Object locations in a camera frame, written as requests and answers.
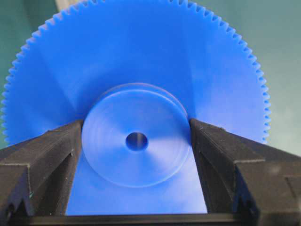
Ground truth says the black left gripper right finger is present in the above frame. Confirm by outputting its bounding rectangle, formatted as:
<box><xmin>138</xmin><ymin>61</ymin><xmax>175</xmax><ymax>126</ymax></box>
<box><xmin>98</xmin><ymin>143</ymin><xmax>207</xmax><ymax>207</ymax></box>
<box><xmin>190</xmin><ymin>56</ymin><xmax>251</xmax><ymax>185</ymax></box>
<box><xmin>189</xmin><ymin>119</ymin><xmax>301</xmax><ymax>226</ymax></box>

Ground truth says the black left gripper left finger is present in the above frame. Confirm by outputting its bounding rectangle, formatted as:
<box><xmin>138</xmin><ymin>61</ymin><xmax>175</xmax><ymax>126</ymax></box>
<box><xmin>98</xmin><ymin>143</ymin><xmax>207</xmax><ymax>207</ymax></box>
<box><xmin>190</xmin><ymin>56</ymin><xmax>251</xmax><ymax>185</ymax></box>
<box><xmin>0</xmin><ymin>120</ymin><xmax>83</xmax><ymax>226</ymax></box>

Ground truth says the large blue plastic gear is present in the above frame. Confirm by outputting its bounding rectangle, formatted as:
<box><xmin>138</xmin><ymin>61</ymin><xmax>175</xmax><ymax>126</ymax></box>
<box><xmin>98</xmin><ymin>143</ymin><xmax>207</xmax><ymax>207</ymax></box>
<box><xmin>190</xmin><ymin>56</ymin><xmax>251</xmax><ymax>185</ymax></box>
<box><xmin>3</xmin><ymin>0</ymin><xmax>269</xmax><ymax>215</ymax></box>

